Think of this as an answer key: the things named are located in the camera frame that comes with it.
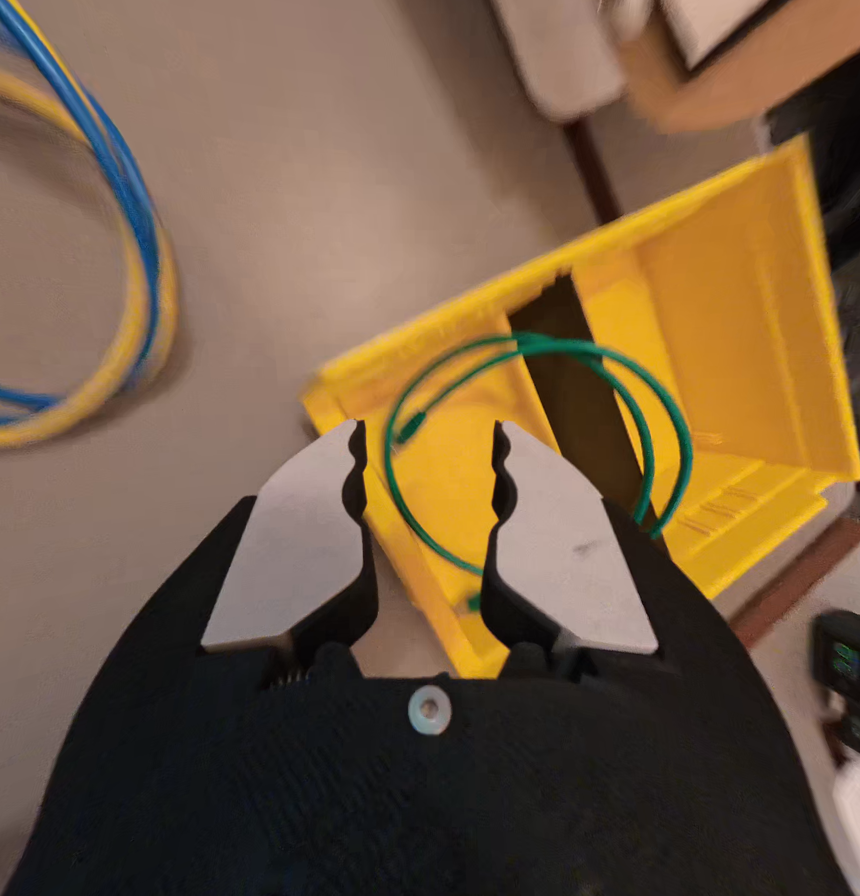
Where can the black device with screen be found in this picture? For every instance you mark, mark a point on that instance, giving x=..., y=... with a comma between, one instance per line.
x=847, y=658

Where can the yellow plastic bin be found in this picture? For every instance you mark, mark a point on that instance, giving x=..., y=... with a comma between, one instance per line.
x=724, y=336

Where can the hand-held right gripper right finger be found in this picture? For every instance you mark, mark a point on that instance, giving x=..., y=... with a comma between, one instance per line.
x=570, y=560

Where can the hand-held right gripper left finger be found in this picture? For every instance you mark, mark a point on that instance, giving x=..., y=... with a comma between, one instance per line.
x=290, y=553

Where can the white metal document stand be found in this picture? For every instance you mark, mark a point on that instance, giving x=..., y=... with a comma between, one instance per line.
x=556, y=56

